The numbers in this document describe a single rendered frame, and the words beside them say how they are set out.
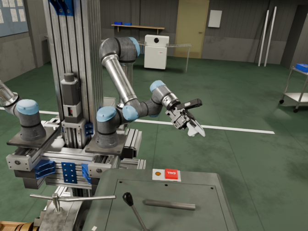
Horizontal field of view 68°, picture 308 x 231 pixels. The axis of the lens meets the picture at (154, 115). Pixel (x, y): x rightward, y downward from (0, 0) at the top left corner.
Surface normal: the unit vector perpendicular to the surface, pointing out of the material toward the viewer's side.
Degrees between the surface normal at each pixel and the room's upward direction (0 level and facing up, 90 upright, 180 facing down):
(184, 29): 90
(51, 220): 16
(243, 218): 0
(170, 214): 0
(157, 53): 90
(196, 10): 90
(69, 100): 90
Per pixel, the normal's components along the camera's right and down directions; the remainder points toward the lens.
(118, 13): -0.07, 0.44
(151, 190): 0.06, -0.89
